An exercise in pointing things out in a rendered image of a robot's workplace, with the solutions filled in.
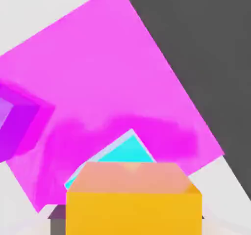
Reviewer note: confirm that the small purple cube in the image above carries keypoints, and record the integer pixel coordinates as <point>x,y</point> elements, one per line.
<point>17,125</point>

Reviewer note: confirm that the large magenta box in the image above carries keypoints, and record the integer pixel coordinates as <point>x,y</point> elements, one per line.
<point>102,66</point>

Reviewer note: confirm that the small cyan cube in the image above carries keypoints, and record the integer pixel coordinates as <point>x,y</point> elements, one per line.
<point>127,152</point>

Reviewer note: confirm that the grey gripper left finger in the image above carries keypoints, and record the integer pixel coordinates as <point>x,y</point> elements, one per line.
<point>57,222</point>

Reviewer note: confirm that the small orange cube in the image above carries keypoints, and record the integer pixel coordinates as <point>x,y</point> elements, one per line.
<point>133,209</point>

